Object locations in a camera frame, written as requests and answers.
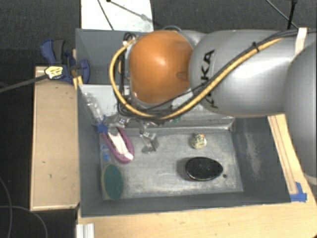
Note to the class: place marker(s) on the small cream toy figure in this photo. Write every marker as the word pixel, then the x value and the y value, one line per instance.
pixel 198 141

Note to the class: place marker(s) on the dark green oval sponge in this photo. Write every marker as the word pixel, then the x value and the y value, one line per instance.
pixel 113 182

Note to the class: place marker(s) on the pale wood board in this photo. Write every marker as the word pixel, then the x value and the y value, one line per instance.
pixel 55 137

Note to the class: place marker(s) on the black oval disc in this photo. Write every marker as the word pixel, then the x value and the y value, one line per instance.
pixel 203 168

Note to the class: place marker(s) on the purple and white brush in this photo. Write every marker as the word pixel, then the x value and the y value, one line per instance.
pixel 121 147

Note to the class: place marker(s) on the grey metal bin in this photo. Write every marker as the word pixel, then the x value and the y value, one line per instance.
pixel 158 177

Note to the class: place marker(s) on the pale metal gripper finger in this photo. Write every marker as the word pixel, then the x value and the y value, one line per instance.
pixel 148 140
pixel 122 121

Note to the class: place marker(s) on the clear plastic bottle blue cap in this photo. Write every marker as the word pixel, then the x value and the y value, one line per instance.
pixel 94 110

